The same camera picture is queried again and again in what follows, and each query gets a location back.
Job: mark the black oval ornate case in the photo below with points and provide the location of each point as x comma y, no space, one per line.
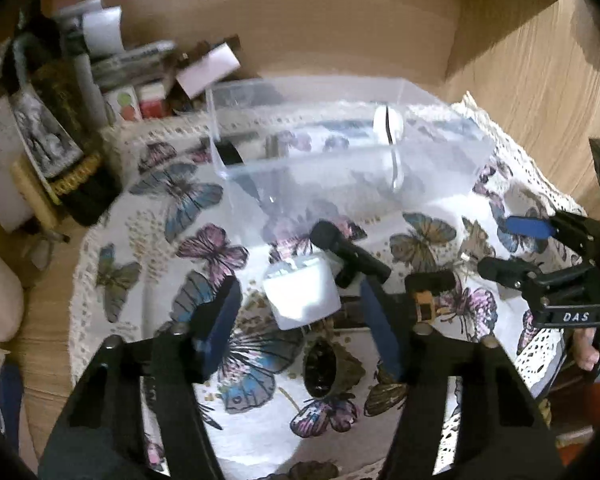
330,370

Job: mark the dark glass bottle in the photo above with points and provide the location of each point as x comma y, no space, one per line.
88,187

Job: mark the white power adapter cube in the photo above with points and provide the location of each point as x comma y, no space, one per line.
301,291

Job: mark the butterfly print lace tablecloth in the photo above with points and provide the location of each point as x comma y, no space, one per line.
300,392

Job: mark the black T-shaped plastic connector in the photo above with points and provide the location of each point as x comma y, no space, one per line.
326,236

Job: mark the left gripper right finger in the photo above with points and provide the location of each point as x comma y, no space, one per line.
467,413

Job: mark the white folded paper card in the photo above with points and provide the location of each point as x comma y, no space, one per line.
219,62

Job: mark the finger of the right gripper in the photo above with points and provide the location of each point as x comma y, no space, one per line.
515,274
578,233

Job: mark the elephant picture card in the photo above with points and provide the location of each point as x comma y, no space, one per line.
47,141

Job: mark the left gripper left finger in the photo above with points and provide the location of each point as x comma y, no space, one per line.
99,433

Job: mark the clear plastic storage box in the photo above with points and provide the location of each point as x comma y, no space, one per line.
292,150

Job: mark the person's hand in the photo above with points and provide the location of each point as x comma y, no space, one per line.
584,353

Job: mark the dark cylinder with yellow end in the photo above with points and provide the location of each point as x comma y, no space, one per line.
415,303

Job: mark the stack of papers and magazines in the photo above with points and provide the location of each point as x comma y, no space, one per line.
91,37

